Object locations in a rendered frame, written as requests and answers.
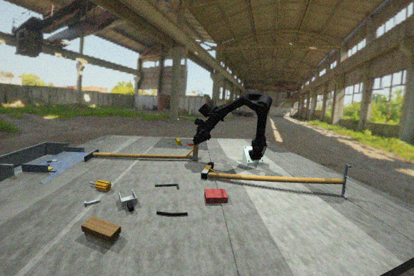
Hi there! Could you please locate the brown wooden block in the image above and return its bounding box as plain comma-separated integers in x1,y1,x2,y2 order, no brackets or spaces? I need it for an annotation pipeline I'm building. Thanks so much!
81,217,121,245

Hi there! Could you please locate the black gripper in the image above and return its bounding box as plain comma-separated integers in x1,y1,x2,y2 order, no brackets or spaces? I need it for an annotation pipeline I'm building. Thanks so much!
194,120,215,145

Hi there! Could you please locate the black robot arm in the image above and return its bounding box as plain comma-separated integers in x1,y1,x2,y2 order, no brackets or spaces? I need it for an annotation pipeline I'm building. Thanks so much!
194,93,272,160

